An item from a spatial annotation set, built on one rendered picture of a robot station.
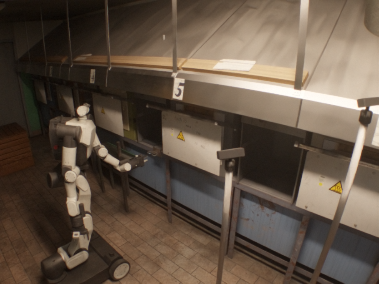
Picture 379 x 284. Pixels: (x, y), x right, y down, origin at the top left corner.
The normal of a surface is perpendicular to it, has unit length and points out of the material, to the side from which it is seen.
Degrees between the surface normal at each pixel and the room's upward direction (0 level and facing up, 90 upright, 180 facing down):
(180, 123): 90
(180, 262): 0
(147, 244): 0
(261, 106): 80
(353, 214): 90
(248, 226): 90
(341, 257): 90
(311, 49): 33
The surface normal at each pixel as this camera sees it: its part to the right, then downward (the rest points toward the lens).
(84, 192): 0.74, 0.25
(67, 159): 0.18, 0.22
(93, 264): 0.00, -0.92
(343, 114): -0.65, 0.11
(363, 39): -0.37, -0.62
